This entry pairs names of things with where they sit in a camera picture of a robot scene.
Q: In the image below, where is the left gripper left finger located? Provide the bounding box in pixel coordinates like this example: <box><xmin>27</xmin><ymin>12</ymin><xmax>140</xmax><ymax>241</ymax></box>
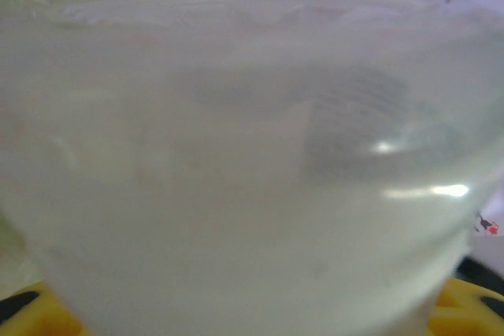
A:
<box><xmin>0</xmin><ymin>279</ymin><xmax>94</xmax><ymax>336</ymax></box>

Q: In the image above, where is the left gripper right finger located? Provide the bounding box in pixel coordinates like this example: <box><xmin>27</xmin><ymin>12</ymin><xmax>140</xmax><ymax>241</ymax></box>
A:
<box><xmin>427</xmin><ymin>275</ymin><xmax>504</xmax><ymax>336</ymax></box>

